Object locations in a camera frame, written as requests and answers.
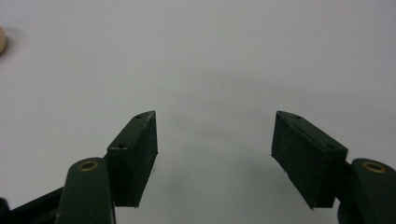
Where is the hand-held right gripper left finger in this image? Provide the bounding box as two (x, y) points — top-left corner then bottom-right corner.
(54, 110), (159, 224)

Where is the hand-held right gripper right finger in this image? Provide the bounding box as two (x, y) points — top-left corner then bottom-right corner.
(271, 110), (396, 224)

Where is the beige round object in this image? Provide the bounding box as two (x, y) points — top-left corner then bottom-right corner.
(0, 25), (7, 56)

